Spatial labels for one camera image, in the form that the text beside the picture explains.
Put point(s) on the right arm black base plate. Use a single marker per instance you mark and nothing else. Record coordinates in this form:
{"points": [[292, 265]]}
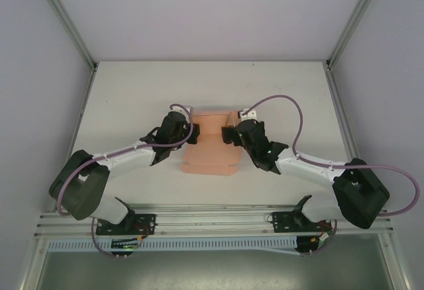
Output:
{"points": [[281, 222]]}

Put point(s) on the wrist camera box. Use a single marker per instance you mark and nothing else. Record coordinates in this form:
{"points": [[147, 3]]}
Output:
{"points": [[186, 109], [249, 114]]}

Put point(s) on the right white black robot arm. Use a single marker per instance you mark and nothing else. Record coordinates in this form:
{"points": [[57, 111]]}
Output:
{"points": [[265, 167]]}

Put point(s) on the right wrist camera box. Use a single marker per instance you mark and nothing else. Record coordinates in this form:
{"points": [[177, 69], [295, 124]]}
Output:
{"points": [[249, 114]]}

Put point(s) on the aluminium table side rail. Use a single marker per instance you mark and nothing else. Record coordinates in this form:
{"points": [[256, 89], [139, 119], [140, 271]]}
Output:
{"points": [[338, 104], [81, 111]]}

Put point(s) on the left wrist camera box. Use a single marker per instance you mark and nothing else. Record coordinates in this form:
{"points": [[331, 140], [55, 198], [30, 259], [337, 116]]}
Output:
{"points": [[186, 109]]}

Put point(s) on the aluminium mounting rail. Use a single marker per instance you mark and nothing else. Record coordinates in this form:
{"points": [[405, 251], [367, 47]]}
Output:
{"points": [[212, 218]]}

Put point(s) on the grey metal panel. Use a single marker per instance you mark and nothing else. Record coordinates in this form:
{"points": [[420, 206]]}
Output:
{"points": [[212, 270]]}

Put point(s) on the aluminium frame post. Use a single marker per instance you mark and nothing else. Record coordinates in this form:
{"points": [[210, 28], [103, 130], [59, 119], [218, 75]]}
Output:
{"points": [[66, 22], [357, 15]]}

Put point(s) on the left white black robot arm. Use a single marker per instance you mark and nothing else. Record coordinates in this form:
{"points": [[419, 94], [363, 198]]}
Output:
{"points": [[126, 159]]}

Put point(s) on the pink paper box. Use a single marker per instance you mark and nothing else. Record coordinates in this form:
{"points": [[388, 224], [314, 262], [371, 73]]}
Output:
{"points": [[208, 157]]}

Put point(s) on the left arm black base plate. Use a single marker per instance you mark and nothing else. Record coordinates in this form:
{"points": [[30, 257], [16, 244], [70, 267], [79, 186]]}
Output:
{"points": [[147, 220]]}

